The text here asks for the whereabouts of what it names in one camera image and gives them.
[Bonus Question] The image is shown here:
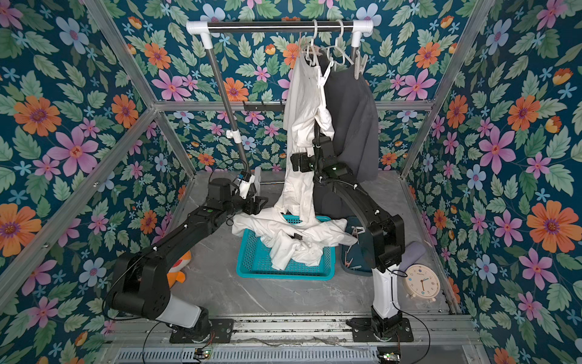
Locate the white garment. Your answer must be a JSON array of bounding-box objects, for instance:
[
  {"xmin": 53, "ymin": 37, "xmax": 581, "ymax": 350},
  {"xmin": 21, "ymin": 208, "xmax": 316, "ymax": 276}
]
[
  {"xmin": 232, "ymin": 208, "xmax": 358, "ymax": 270},
  {"xmin": 275, "ymin": 55, "xmax": 334, "ymax": 226}
]

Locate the dark grey t-shirt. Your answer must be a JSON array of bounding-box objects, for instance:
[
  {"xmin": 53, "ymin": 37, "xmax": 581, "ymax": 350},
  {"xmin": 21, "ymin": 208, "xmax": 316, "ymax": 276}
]
[{"xmin": 313, "ymin": 54, "xmax": 380, "ymax": 219}]

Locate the white plastic hanger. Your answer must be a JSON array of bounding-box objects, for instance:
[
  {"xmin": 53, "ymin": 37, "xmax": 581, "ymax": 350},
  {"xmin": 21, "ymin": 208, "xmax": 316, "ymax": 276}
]
[
  {"xmin": 299, "ymin": 19, "xmax": 319, "ymax": 67},
  {"xmin": 325, "ymin": 20, "xmax": 354, "ymax": 71}
]

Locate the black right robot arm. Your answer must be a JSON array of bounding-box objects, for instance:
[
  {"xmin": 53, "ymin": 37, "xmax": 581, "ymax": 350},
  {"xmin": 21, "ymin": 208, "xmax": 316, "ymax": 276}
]
[{"xmin": 291, "ymin": 132, "xmax": 406, "ymax": 340}]

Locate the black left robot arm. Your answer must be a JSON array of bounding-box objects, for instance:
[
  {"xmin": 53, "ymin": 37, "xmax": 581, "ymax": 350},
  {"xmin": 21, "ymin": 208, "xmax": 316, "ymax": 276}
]
[{"xmin": 104, "ymin": 172, "xmax": 268, "ymax": 329}]

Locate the teal laundry basket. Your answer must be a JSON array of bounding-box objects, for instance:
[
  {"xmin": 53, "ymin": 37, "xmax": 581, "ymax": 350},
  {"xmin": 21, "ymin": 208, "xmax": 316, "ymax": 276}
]
[{"xmin": 236, "ymin": 214, "xmax": 335, "ymax": 281}]

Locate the orange shark plush toy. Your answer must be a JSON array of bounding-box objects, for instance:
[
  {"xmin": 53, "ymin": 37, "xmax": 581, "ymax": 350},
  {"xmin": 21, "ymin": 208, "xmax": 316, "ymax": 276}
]
[{"xmin": 167, "ymin": 251, "xmax": 192, "ymax": 288}]

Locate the dark teal clothespin tray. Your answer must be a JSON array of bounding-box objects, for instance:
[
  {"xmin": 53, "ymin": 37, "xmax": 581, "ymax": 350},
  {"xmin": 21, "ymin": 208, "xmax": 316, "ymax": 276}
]
[{"xmin": 341, "ymin": 216, "xmax": 372, "ymax": 277}]

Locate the lavender cloth item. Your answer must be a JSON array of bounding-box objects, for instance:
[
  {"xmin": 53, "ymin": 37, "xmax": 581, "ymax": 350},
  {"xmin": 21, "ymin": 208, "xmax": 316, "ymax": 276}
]
[{"xmin": 400, "ymin": 241, "xmax": 427, "ymax": 271}]

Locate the beige round clock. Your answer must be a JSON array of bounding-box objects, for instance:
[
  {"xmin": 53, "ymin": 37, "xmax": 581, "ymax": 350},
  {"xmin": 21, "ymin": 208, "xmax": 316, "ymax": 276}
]
[{"xmin": 404, "ymin": 264, "xmax": 441, "ymax": 302}]

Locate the white steel clothes rack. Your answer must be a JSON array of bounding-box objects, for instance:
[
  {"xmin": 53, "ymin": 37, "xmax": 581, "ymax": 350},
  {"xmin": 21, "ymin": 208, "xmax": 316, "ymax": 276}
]
[{"xmin": 186, "ymin": 20, "xmax": 374, "ymax": 173}]

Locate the black wall hook rail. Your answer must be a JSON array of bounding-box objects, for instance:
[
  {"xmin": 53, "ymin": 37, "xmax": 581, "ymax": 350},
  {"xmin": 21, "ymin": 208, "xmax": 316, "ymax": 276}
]
[{"xmin": 242, "ymin": 101, "xmax": 285, "ymax": 113}]

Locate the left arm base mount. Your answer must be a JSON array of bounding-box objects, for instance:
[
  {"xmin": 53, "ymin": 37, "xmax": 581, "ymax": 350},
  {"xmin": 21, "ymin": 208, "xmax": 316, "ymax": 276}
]
[{"xmin": 169, "ymin": 318, "xmax": 234, "ymax": 344}]

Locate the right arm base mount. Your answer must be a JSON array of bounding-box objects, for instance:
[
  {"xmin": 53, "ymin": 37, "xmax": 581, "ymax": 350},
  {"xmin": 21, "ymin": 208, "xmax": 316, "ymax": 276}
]
[{"xmin": 346, "ymin": 315, "xmax": 414, "ymax": 344}]

